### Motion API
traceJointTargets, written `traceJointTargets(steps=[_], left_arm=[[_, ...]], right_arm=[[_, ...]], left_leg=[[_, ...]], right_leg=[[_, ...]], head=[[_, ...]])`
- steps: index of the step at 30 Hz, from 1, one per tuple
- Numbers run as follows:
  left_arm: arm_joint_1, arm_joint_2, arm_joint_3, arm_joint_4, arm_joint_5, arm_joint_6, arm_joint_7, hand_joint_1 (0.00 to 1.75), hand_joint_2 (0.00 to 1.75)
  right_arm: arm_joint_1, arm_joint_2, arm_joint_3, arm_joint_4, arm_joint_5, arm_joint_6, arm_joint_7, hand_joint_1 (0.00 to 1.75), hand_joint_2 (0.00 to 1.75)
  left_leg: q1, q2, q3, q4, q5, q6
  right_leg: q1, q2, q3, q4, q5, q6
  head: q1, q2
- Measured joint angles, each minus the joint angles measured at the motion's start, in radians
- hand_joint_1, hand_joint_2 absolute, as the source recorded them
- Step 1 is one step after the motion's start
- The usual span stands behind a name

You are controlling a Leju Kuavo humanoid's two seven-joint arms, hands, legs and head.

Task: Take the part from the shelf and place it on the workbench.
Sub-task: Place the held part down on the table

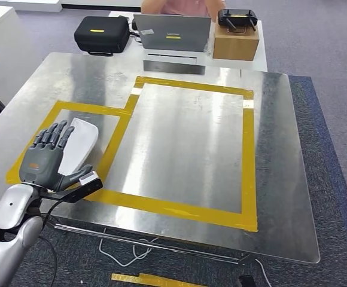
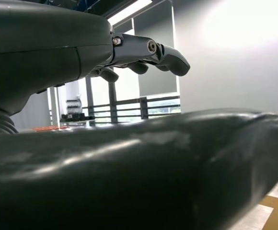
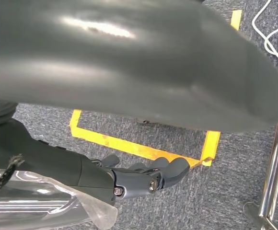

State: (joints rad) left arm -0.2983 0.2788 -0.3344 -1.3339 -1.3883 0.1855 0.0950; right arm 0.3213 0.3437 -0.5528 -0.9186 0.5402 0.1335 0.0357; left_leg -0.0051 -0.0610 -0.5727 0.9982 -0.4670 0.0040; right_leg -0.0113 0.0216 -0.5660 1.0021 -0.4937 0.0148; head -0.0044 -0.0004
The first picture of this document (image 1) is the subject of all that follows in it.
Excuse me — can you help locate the white plastic panel part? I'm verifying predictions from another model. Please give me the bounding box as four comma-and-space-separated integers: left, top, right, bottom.
57, 117, 99, 176

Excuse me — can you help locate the white table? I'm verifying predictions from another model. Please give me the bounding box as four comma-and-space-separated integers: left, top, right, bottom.
108, 10, 268, 73

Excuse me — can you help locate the white cabinet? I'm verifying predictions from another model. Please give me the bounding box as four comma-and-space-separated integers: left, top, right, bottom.
0, 4, 44, 106

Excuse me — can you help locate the black remote controller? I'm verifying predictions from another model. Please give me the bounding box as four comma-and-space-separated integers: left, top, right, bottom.
217, 8, 258, 32

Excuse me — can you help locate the looped white cable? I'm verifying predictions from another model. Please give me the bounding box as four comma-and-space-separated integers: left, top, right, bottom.
98, 228, 159, 267

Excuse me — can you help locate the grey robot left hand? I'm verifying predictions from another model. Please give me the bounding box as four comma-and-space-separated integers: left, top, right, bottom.
19, 120, 93, 193

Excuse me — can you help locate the short white cable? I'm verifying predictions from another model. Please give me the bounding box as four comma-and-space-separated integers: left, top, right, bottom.
255, 258, 272, 287

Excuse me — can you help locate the steel workbench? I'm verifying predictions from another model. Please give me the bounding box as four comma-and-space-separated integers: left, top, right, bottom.
0, 51, 320, 265

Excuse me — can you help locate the brown cardboard box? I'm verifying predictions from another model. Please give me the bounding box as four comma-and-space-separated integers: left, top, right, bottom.
212, 20, 260, 62

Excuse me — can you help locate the yellow floor tape marking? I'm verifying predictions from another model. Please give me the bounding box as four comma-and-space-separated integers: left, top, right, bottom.
110, 272, 207, 287

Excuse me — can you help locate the wide yellow tape outline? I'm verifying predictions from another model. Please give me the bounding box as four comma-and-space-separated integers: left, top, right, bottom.
5, 76, 258, 233

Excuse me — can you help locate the black carrying case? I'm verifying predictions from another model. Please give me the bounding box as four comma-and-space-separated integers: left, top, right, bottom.
73, 16, 131, 57

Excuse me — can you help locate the grey laptop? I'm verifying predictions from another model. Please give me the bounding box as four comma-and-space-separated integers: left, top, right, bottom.
133, 14, 212, 53

